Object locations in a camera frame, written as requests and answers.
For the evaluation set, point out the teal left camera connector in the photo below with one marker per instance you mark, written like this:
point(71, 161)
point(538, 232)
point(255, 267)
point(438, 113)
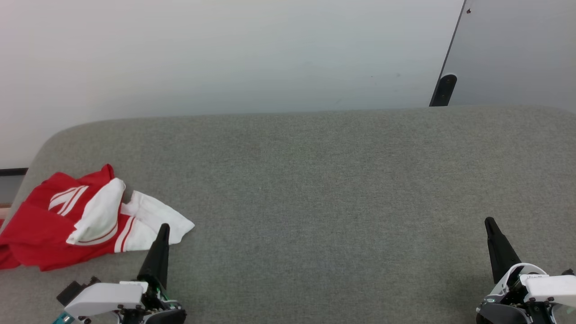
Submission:
point(63, 319)

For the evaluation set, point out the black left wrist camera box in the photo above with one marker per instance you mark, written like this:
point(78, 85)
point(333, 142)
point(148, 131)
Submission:
point(68, 292)

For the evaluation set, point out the red and white basketball jersey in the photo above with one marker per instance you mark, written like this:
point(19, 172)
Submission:
point(36, 225)

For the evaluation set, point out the thin metal frame post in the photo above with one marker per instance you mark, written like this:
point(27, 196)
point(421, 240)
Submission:
point(451, 45)

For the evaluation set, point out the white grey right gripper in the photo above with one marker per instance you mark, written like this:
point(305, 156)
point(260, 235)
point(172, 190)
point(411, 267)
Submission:
point(549, 288)

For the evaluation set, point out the rounded metal bracket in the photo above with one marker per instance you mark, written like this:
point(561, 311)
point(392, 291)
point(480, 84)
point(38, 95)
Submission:
point(445, 90)

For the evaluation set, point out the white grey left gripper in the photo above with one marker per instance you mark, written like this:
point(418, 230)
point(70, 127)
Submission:
point(108, 299)

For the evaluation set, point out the black baseboard strip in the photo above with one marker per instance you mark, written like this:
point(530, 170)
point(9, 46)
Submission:
point(12, 172)

